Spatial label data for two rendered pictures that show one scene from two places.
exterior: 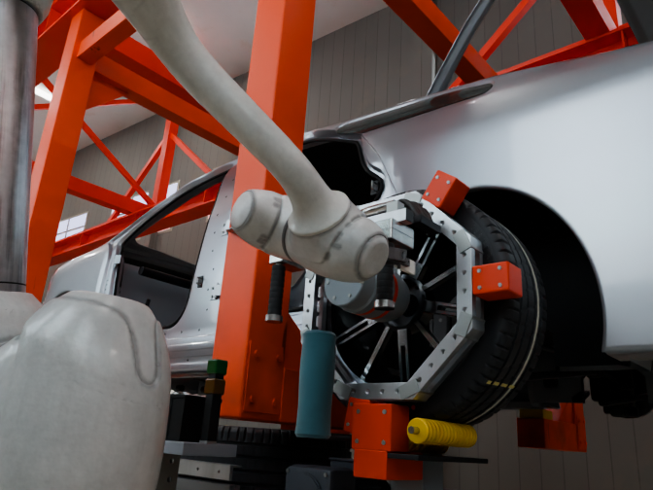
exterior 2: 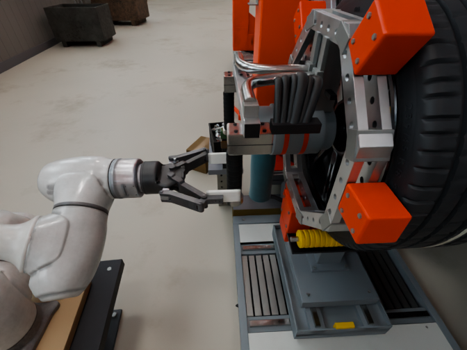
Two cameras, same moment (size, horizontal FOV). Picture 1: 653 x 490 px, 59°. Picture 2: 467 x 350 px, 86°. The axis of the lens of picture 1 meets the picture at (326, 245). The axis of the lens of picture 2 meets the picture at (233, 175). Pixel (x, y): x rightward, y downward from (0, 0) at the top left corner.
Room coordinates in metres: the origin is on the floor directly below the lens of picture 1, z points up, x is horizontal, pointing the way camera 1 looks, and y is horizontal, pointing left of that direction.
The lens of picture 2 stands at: (0.88, -0.45, 1.19)
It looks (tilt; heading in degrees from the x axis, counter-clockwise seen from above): 39 degrees down; 45
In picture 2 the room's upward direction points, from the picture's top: straight up
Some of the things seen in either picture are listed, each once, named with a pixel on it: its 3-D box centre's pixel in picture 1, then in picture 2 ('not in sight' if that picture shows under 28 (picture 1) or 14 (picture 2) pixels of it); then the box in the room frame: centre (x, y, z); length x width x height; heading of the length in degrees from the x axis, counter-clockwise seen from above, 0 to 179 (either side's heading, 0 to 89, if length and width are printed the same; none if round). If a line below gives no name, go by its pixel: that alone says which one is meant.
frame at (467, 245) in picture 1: (384, 296); (315, 128); (1.48, -0.16, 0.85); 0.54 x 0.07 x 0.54; 48
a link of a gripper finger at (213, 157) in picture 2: not in sight; (222, 157); (1.22, -0.06, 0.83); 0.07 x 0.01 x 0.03; 138
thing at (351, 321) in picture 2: not in sight; (321, 271); (1.59, -0.30, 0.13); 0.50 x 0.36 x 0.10; 48
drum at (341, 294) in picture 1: (368, 290); (289, 128); (1.43, -0.12, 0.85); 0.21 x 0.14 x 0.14; 138
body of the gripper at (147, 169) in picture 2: not in sight; (164, 177); (1.08, -0.03, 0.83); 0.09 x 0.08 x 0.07; 138
